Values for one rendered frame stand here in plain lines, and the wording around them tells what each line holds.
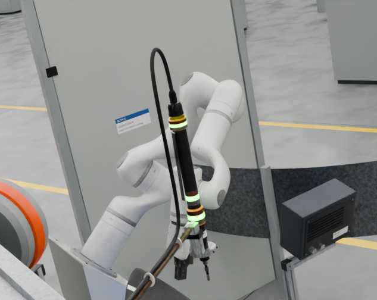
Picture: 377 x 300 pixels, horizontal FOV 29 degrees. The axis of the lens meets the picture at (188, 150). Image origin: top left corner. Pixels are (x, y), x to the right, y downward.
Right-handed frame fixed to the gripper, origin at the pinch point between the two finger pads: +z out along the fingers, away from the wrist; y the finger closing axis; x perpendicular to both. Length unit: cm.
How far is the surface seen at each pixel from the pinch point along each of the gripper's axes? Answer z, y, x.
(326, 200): -15, -10, 65
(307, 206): -13, -11, 57
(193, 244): -17.1, 24.9, -12.7
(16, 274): -51, 119, -92
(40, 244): -37, 72, -72
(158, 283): -5.1, 17.6, -18.1
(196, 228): -21.9, 26.9, -13.5
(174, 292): -3.1, 20.2, -14.7
